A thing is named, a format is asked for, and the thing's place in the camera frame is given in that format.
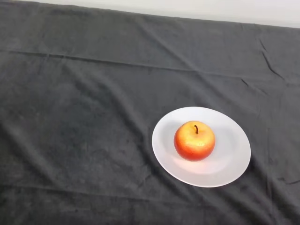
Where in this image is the black cloth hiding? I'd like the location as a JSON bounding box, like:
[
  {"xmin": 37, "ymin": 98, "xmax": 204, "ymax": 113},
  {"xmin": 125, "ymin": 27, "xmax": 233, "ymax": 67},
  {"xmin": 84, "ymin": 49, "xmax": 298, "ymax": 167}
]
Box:
[{"xmin": 0, "ymin": 0, "xmax": 300, "ymax": 225}]

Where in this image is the white round plate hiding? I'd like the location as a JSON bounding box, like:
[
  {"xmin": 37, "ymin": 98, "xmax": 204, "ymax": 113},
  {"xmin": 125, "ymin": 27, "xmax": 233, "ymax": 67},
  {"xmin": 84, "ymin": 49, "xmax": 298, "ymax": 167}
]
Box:
[{"xmin": 151, "ymin": 106, "xmax": 251, "ymax": 188}]

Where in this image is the red yellow apple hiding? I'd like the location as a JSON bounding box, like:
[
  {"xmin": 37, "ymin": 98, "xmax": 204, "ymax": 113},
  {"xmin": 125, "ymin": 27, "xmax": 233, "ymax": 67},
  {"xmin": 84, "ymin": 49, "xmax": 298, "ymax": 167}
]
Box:
[{"xmin": 173, "ymin": 120, "xmax": 216, "ymax": 162}]

